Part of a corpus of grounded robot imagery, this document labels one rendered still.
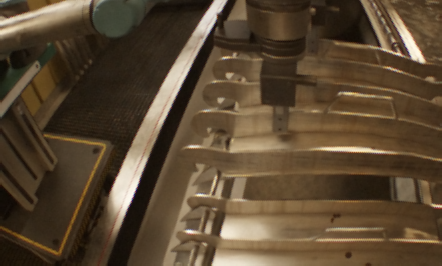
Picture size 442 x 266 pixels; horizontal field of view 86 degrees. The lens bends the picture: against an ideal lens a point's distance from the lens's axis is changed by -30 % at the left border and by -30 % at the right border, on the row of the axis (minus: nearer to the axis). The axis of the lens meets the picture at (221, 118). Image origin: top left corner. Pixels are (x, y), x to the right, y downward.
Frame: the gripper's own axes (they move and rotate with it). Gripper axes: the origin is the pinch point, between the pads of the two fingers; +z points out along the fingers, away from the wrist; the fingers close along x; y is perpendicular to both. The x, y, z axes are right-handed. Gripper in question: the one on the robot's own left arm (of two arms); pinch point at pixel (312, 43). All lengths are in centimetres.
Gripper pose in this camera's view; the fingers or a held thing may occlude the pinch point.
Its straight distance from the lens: 74.1
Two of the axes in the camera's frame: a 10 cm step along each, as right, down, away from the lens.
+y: 9.7, 0.8, -2.2
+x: 2.2, -6.9, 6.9
